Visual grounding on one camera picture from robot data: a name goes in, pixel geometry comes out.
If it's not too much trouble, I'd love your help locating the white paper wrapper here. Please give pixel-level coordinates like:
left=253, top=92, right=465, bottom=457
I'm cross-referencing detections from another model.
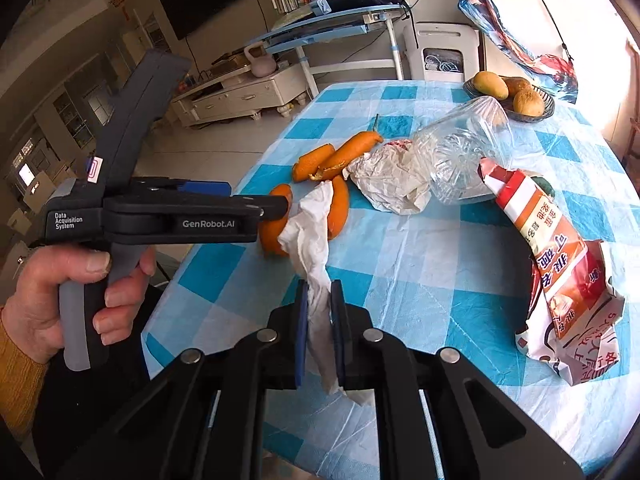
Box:
left=345, top=139, right=436, bottom=216

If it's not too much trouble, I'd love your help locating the white television cabinet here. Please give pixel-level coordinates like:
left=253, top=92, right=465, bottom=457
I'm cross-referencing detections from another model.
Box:
left=170, top=62, right=311, bottom=128

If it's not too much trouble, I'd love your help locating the tan round fruit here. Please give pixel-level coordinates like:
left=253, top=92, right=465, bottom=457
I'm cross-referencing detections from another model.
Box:
left=514, top=87, right=546, bottom=117

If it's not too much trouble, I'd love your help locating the pink kettlebell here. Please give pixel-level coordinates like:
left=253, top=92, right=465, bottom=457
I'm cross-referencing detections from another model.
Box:
left=243, top=42, right=277, bottom=79

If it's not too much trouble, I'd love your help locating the white air purifier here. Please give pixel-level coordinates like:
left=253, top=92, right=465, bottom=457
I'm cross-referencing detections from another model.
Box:
left=404, top=21, right=481, bottom=82

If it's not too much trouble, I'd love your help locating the brown wooden tray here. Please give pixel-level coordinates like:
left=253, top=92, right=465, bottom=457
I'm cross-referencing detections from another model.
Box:
left=211, top=54, right=251, bottom=74

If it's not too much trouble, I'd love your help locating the wide orange peel piece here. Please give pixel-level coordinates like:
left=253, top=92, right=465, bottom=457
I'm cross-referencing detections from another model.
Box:
left=259, top=183, right=294, bottom=257

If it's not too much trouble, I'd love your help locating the colourful printed hanging bag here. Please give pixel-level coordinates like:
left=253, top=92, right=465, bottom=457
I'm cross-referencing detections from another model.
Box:
left=457, top=0, right=581, bottom=105

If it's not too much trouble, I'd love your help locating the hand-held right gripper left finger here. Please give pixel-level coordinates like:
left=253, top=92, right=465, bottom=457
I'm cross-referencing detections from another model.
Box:
left=42, top=280, right=311, bottom=480

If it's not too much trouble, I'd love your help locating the clear plastic bottle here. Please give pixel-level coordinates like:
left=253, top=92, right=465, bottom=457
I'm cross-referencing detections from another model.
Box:
left=410, top=96, right=512, bottom=206

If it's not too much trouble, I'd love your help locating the yellow mango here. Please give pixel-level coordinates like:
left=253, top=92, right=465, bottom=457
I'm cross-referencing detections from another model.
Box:
left=473, top=71, right=509, bottom=101

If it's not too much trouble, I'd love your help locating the blue white study desk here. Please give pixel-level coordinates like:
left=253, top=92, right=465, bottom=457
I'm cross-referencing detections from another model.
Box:
left=247, top=4, right=413, bottom=98

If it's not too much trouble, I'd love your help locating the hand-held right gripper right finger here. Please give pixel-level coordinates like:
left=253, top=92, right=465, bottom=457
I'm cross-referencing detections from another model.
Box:
left=330, top=280, right=586, bottom=480

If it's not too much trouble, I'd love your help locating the orange peel with stem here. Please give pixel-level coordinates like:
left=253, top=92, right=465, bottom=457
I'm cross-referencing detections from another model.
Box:
left=310, top=115, right=385, bottom=182

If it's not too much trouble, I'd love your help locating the red orange snack bag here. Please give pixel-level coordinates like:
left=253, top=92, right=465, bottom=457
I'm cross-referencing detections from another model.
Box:
left=477, top=157, right=626, bottom=386

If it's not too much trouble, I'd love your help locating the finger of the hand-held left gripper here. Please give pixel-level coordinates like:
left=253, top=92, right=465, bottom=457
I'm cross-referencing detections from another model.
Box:
left=131, top=177, right=234, bottom=197
left=104, top=193, right=294, bottom=222

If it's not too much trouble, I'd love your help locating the person's left forearm yellow sleeve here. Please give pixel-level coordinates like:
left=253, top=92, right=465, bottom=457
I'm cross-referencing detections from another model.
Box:
left=0, top=307, right=51, bottom=438

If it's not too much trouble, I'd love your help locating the person's dark clothing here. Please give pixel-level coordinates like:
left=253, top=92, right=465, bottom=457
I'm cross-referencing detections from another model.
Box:
left=0, top=260, right=171, bottom=480

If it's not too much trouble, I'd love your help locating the person's left hand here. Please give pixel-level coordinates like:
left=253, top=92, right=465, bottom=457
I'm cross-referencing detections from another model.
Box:
left=0, top=246, right=158, bottom=366

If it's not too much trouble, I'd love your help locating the cardboard box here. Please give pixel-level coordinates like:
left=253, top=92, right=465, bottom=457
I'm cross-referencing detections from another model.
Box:
left=22, top=160, right=76, bottom=213

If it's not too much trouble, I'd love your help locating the brown oval fruit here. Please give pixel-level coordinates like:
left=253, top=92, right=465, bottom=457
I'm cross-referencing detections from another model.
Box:
left=502, top=76, right=532, bottom=98

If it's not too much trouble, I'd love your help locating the dark woven fruit bowl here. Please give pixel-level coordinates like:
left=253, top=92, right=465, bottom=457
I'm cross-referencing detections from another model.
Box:
left=462, top=77, right=556, bottom=124

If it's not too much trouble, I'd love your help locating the white tissue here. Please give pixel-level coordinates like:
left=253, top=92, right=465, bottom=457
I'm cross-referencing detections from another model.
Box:
left=277, top=180, right=376, bottom=406

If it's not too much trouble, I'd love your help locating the glass door display cabinet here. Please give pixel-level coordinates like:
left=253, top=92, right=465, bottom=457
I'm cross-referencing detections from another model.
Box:
left=35, top=67, right=131, bottom=161

